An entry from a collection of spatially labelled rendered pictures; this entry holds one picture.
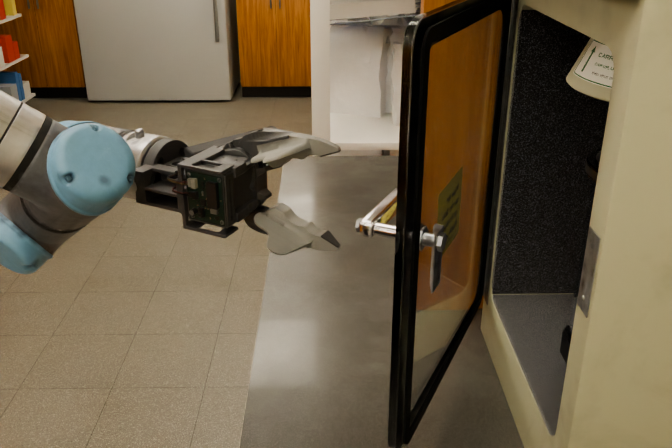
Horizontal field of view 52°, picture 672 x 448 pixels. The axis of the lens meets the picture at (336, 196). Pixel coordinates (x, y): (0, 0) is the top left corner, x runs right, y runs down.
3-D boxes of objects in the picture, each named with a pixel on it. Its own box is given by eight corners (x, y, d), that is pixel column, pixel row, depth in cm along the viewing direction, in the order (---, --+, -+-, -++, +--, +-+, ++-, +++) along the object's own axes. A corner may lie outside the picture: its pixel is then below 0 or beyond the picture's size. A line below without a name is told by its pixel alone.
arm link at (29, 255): (-14, 208, 63) (65, 134, 69) (-40, 238, 71) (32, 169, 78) (54, 264, 65) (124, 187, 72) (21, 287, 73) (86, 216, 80)
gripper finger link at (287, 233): (307, 288, 67) (233, 236, 69) (334, 262, 72) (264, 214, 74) (318, 266, 66) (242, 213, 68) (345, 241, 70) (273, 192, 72)
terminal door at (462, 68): (480, 301, 89) (511, -19, 73) (394, 459, 64) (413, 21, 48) (474, 300, 89) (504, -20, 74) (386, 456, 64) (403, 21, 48)
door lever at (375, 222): (442, 214, 67) (444, 190, 66) (408, 256, 59) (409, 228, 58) (391, 204, 69) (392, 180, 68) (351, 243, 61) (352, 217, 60)
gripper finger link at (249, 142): (298, 167, 68) (234, 186, 72) (307, 161, 69) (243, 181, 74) (280, 122, 67) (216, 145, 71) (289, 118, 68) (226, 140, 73)
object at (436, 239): (444, 283, 61) (448, 225, 59) (436, 295, 59) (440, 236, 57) (423, 278, 62) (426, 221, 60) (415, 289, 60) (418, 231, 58)
